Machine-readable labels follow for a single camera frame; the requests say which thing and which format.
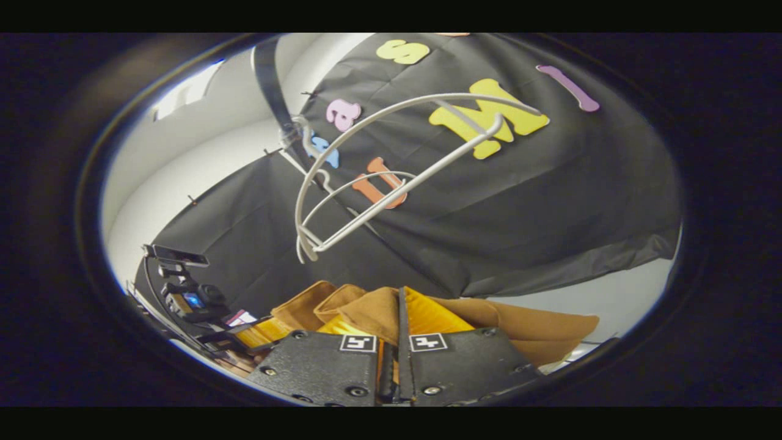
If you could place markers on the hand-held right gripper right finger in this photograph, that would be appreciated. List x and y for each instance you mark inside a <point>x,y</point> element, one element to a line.
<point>404,354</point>

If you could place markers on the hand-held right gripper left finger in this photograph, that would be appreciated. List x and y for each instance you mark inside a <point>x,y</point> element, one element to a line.
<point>317,366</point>

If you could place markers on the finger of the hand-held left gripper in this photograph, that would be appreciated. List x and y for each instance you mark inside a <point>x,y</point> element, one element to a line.
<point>259,333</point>

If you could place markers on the brown jacket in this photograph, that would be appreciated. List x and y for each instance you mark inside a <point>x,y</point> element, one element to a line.
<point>525,330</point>

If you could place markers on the white clothes hanger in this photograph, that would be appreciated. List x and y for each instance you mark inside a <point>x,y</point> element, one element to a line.
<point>366,176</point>
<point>403,187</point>

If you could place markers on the black backdrop cloth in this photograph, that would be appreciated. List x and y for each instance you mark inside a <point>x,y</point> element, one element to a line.
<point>550,201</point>

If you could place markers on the black clothes rail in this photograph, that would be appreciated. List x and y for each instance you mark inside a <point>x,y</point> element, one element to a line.
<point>269,85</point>

